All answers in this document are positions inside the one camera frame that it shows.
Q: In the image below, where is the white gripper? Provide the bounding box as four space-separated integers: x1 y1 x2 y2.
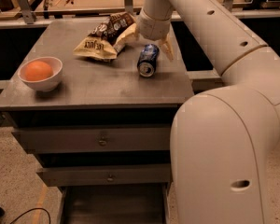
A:
133 9 174 61

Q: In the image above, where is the blue pepsi can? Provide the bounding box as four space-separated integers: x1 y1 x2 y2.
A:
137 44 160 77

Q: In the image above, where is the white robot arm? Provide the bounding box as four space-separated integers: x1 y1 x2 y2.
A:
138 0 280 224

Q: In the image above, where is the grey top drawer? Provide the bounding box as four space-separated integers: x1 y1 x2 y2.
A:
12 126 170 154

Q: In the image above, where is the grey drawer cabinet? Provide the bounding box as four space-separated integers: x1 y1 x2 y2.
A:
0 18 195 224

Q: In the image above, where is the grey middle drawer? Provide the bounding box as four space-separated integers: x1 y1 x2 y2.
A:
36 164 171 187

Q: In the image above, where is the open grey bottom drawer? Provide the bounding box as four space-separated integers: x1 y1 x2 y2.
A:
57 184 170 224

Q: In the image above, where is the brown and cream chip bag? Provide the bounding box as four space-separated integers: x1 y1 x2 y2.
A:
73 12 136 61

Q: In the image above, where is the white ceramic bowl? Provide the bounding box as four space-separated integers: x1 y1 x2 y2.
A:
18 57 63 91

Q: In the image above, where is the orange fruit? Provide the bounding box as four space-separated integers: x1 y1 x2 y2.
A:
24 61 53 81

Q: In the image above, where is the black cable on floor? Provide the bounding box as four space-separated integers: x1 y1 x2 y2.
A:
8 207 52 224

